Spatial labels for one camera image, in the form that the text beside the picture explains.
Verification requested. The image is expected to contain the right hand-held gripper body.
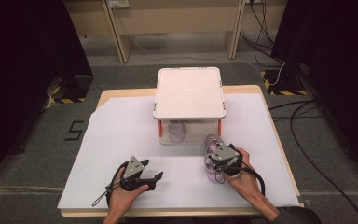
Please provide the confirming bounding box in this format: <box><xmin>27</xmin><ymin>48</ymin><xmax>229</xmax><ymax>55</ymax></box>
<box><xmin>204</xmin><ymin>143</ymin><xmax>244</xmax><ymax>177</ymax></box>

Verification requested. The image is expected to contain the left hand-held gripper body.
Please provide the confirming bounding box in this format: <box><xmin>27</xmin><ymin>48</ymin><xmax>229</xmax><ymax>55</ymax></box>
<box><xmin>117</xmin><ymin>155</ymin><xmax>157</xmax><ymax>192</ymax></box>

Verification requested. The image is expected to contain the clear plastic cup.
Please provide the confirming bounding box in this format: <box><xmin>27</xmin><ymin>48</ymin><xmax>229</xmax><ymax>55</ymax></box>
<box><xmin>204</xmin><ymin>133</ymin><xmax>227</xmax><ymax>185</ymax></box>

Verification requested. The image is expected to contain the pink water bottle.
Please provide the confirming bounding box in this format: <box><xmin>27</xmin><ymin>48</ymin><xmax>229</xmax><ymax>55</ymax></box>
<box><xmin>168</xmin><ymin>120</ymin><xmax>188</xmax><ymax>144</ymax></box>

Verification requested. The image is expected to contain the white lidded storage box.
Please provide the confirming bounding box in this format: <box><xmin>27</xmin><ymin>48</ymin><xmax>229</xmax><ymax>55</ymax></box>
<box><xmin>152</xmin><ymin>66</ymin><xmax>227</xmax><ymax>147</ymax></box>

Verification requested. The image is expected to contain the person's left hand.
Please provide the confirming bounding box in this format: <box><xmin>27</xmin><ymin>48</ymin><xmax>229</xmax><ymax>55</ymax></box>
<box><xmin>107</xmin><ymin>167</ymin><xmax>150</xmax><ymax>217</ymax></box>

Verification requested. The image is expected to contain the person's right hand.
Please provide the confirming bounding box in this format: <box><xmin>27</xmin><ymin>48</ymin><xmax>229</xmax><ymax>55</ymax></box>
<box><xmin>223</xmin><ymin>147</ymin><xmax>264</xmax><ymax>203</ymax></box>

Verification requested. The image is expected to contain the white paper sheet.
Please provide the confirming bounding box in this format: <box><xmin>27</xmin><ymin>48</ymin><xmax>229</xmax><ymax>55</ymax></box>
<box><xmin>57</xmin><ymin>92</ymin><xmax>301</xmax><ymax>210</ymax></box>

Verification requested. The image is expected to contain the wooden table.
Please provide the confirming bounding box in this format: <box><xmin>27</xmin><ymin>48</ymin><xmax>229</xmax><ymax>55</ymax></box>
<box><xmin>60</xmin><ymin>84</ymin><xmax>305</xmax><ymax>218</ymax></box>

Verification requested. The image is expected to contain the black yellow striped base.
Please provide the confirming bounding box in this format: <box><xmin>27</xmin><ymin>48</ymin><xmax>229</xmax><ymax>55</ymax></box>
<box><xmin>259</xmin><ymin>68</ymin><xmax>308</xmax><ymax>97</ymax></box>
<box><xmin>45</xmin><ymin>74</ymin><xmax>94</xmax><ymax>105</ymax></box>

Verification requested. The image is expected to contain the beige wooden desk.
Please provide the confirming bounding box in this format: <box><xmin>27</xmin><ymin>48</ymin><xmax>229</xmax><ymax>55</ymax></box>
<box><xmin>63</xmin><ymin>0</ymin><xmax>290</xmax><ymax>63</ymax></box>

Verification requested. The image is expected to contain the black curtain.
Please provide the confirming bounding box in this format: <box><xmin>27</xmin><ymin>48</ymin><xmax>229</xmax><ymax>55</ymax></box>
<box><xmin>271</xmin><ymin>0</ymin><xmax>358</xmax><ymax>188</ymax></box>
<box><xmin>0</xmin><ymin>0</ymin><xmax>93</xmax><ymax>189</ymax></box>

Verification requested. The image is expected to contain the white power socket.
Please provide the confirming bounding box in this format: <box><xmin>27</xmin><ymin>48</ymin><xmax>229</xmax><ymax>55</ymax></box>
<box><xmin>108</xmin><ymin>0</ymin><xmax>131</xmax><ymax>9</ymax></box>

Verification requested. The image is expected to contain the right hand-held gripper cable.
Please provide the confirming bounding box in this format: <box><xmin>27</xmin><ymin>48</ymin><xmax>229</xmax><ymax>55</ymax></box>
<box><xmin>220</xmin><ymin>164</ymin><xmax>267</xmax><ymax>197</ymax></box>

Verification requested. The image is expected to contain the hand-held gripper cable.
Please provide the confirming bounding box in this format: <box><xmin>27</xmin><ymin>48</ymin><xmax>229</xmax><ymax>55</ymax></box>
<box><xmin>91</xmin><ymin>160</ymin><xmax>130</xmax><ymax>208</ymax></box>
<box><xmin>220</xmin><ymin>164</ymin><xmax>267</xmax><ymax>197</ymax></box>

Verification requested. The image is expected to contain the left hand-held gripper cable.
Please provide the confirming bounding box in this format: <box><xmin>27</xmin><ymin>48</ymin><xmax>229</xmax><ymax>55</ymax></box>
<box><xmin>91</xmin><ymin>160</ymin><xmax>130</xmax><ymax>208</ymax></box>

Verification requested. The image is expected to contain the long black floor cable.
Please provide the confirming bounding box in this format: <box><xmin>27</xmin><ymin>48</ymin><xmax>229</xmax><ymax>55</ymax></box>
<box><xmin>268</xmin><ymin>98</ymin><xmax>358</xmax><ymax>224</ymax></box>

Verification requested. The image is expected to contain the bundle of black cables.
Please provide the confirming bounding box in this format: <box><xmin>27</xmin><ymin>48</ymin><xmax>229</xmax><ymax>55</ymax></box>
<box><xmin>238</xmin><ymin>0</ymin><xmax>287</xmax><ymax>64</ymax></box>

